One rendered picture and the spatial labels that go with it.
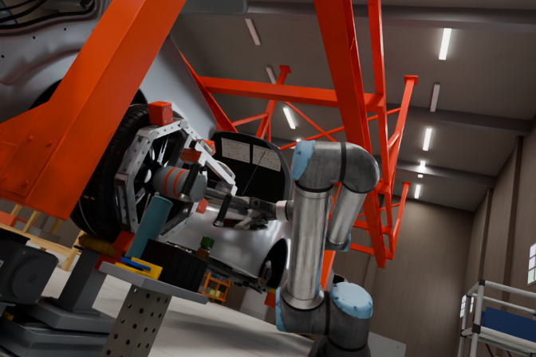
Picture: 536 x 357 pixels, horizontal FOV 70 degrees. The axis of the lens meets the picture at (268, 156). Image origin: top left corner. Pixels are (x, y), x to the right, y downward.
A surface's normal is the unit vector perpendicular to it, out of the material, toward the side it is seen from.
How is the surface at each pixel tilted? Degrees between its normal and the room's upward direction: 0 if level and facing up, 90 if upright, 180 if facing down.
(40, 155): 90
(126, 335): 90
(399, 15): 90
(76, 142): 90
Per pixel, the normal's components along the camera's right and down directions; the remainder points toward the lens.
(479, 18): -0.27, -0.44
